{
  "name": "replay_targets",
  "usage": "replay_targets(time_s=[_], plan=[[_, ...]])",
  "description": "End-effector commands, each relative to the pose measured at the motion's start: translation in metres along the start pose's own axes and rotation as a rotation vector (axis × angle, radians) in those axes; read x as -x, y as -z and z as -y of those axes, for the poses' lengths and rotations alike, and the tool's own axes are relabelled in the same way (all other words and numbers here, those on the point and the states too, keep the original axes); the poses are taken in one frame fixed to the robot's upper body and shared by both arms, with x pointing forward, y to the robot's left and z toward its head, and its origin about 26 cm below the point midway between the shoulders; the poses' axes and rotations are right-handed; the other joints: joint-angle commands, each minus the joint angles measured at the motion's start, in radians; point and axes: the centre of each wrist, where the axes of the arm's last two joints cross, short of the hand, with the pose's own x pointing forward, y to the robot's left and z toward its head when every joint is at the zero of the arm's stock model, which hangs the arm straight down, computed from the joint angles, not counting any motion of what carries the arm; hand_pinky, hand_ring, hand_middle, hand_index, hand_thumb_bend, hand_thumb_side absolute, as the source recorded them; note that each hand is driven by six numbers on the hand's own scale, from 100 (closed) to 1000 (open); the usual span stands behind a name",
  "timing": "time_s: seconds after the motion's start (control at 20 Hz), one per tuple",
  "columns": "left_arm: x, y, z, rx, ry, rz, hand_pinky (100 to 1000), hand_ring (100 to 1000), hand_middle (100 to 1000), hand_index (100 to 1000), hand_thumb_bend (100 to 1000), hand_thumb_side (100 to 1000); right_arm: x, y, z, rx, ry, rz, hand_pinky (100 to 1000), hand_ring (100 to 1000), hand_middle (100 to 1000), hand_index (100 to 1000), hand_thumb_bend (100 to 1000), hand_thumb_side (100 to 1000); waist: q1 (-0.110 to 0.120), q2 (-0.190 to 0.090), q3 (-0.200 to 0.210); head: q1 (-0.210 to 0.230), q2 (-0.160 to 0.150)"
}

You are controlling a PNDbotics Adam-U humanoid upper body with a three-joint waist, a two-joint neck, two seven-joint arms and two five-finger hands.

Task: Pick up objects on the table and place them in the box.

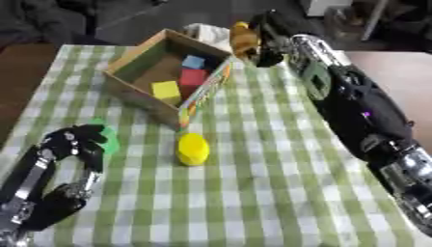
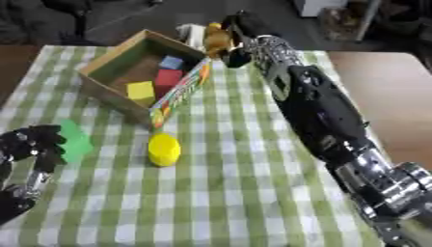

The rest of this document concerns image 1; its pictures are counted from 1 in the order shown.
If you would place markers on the green block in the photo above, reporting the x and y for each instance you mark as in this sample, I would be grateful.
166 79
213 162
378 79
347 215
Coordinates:
111 141

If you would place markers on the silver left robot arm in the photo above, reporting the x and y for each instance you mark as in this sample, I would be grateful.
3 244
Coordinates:
10 236

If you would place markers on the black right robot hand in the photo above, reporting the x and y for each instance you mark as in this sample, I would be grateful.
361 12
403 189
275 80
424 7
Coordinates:
271 29

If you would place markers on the white crumpled bag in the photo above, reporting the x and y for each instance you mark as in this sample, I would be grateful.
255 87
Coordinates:
211 33

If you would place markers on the grey chair leg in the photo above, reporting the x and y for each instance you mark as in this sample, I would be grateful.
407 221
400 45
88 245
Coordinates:
374 19

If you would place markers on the tan cardboard box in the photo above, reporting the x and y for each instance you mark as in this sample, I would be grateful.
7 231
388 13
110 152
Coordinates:
140 64

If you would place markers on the red block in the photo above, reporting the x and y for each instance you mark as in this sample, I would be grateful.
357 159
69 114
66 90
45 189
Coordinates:
193 77

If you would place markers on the brown soft toy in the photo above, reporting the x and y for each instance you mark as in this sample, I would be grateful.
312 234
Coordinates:
244 40

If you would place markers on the white cabinet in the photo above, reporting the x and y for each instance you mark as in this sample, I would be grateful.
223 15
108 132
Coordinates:
323 6

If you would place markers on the blue block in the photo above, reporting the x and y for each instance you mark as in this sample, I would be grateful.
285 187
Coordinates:
193 62

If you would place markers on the yellow block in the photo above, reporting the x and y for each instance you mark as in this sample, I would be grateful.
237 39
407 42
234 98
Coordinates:
166 90

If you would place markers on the yellow cylinder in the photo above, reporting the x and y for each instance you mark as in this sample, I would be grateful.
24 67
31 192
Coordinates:
192 149

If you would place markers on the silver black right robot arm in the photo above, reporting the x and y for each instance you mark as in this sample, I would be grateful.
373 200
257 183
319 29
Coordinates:
360 106

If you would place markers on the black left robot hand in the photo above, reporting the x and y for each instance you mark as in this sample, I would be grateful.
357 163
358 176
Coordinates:
78 136

